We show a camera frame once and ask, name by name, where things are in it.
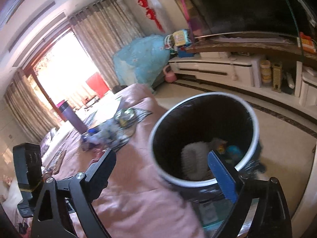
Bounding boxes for white blue wrapper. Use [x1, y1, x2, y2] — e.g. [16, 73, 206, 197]
[80, 118, 130, 151]

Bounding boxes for blue AD drink pouch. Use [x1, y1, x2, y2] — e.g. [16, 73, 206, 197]
[225, 145, 243, 162]

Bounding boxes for white trash bin black liner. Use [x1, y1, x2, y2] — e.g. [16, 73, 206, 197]
[149, 92, 266, 201]

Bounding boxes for beige left curtain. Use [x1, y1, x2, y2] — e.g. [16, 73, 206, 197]
[4, 69, 60, 143]

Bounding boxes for beige curtain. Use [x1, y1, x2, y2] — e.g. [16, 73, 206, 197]
[69, 0, 144, 90]
[4, 69, 60, 143]

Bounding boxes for pink tablecloth blanket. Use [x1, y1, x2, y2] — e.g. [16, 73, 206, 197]
[39, 83, 206, 238]

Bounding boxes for plaid cloth bib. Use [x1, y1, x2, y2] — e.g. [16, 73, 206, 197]
[112, 107, 152, 145]

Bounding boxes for purple thermos bottle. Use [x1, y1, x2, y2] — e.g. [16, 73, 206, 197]
[59, 101, 88, 134]

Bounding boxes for green gold snack packet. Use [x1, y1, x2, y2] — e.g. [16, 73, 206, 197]
[116, 108, 135, 127]

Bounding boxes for red chair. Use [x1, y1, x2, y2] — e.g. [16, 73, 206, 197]
[85, 72, 110, 98]

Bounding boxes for white TV cabinet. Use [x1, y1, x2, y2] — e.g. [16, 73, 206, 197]
[169, 55, 316, 113]

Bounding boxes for light blue folded cover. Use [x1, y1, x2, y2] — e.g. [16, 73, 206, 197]
[113, 35, 170, 92]

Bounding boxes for pink kettlebell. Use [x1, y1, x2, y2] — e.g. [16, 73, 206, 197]
[163, 64, 177, 83]

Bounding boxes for beige right curtain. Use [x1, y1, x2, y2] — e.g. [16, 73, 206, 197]
[69, 0, 144, 90]

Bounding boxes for toy phone yellow blue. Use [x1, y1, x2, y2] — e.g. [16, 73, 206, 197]
[164, 29, 195, 58]

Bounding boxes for red heart hanging decoration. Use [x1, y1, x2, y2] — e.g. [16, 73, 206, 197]
[137, 0, 165, 33]

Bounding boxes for black flat screen television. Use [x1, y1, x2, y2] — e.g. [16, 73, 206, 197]
[175, 0, 316, 36]

